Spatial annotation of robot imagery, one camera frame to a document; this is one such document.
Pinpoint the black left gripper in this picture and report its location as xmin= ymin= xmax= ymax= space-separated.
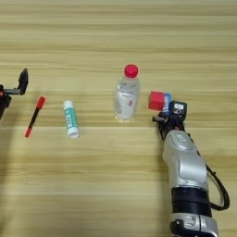
xmin=0 ymin=68 xmax=30 ymax=119

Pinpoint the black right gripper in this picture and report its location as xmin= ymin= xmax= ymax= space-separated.
xmin=152 ymin=115 xmax=186 ymax=142

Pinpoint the blue and white tube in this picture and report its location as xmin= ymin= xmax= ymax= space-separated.
xmin=162 ymin=92 xmax=173 ymax=117

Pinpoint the clear bottle with red cap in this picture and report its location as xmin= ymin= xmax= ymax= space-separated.
xmin=114 ymin=64 xmax=142 ymax=123

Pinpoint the green and white tube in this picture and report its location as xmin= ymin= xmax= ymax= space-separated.
xmin=62 ymin=100 xmax=81 ymax=140

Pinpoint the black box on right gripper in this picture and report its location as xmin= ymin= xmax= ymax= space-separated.
xmin=168 ymin=100 xmax=188 ymax=119

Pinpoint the red cube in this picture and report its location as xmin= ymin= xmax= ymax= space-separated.
xmin=147 ymin=91 xmax=166 ymax=111

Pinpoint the red and black pen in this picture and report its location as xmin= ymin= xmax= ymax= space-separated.
xmin=24 ymin=95 xmax=46 ymax=139

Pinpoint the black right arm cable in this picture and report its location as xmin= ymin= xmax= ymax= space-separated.
xmin=193 ymin=144 xmax=231 ymax=211

